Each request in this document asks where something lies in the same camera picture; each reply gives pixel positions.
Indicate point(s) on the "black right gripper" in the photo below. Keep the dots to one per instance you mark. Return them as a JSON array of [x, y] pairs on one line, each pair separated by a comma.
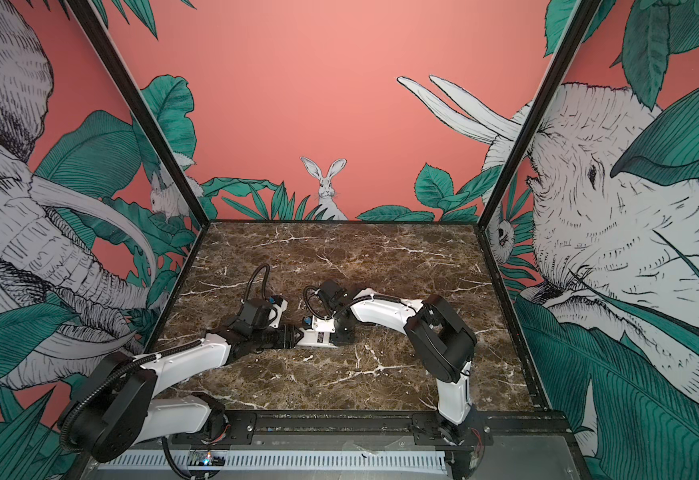
[[342, 340]]

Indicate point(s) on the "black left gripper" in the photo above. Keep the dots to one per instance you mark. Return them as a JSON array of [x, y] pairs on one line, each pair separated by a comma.
[[286, 336]]

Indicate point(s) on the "white remote control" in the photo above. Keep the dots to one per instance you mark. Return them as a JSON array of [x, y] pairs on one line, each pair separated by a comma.
[[317, 333]]

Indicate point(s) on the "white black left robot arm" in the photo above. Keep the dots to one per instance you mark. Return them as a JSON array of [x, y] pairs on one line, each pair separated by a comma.
[[120, 403]]

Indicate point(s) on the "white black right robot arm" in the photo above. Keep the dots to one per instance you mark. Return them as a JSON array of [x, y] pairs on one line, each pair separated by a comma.
[[442, 341]]

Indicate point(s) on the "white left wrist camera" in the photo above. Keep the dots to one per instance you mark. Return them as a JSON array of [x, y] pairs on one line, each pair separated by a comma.
[[278, 307]]

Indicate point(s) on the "white slotted cable duct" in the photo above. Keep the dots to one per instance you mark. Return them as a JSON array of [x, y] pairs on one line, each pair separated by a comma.
[[281, 460]]

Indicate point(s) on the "black front mounting rail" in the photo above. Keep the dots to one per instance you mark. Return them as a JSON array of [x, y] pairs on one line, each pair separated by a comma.
[[427, 428]]

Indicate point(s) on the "black corner frame post left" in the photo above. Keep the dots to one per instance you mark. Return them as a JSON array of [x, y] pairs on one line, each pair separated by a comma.
[[93, 27]]

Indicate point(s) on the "black corner frame post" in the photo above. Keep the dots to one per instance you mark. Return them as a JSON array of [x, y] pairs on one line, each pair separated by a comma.
[[577, 27], [93, 27]]

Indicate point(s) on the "black corner frame post right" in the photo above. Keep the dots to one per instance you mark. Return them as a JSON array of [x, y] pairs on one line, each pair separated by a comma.
[[577, 27]]

